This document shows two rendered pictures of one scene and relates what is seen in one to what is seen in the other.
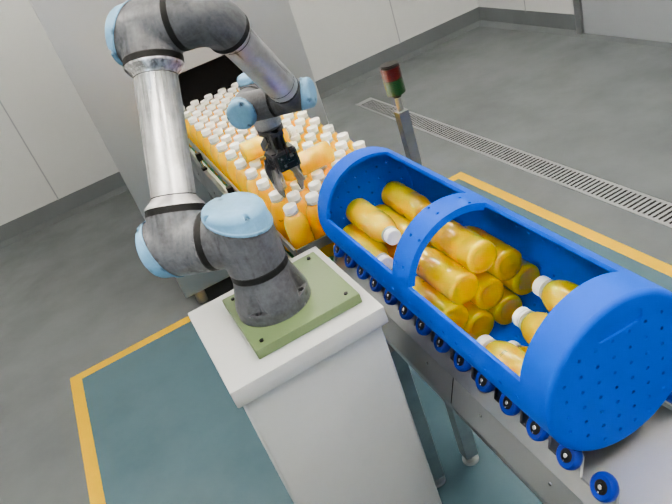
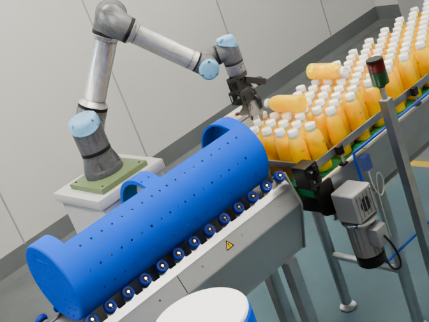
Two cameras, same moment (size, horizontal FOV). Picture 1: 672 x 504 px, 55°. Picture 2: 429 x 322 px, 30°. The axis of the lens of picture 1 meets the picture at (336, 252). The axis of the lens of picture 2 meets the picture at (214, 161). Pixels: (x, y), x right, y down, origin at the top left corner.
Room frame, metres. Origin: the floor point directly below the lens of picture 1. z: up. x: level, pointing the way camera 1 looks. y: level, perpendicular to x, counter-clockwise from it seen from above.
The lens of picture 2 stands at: (0.48, -2.69, 2.18)
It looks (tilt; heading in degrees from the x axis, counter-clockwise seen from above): 21 degrees down; 70
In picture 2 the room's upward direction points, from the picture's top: 21 degrees counter-clockwise
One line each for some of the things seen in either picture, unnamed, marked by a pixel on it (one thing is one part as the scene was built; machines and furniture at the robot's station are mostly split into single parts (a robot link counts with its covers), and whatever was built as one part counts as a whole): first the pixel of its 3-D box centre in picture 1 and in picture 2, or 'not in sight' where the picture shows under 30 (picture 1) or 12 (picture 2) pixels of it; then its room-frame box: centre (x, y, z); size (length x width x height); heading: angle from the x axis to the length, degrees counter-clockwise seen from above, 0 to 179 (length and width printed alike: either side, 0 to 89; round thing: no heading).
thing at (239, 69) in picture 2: (267, 119); (236, 68); (1.70, 0.05, 1.33); 0.08 x 0.08 x 0.05
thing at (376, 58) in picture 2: (394, 87); (379, 78); (2.04, -0.36, 1.18); 0.06 x 0.06 x 0.16
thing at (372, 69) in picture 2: (391, 72); (376, 66); (2.04, -0.36, 1.23); 0.06 x 0.06 x 0.04
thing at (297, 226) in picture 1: (301, 236); not in sight; (1.65, 0.08, 0.99); 0.07 x 0.07 x 0.19
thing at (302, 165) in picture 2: not in sight; (306, 176); (1.67, -0.29, 0.95); 0.10 x 0.07 x 0.10; 105
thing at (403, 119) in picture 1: (436, 246); (421, 225); (2.04, -0.36, 0.55); 0.04 x 0.04 x 1.10; 15
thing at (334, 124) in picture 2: not in sight; (337, 132); (1.91, -0.18, 0.99); 0.07 x 0.07 x 0.19
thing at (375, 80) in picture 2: (394, 86); (379, 77); (2.04, -0.36, 1.18); 0.06 x 0.06 x 0.05
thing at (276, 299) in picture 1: (265, 282); (99, 160); (1.09, 0.15, 1.22); 0.15 x 0.15 x 0.10
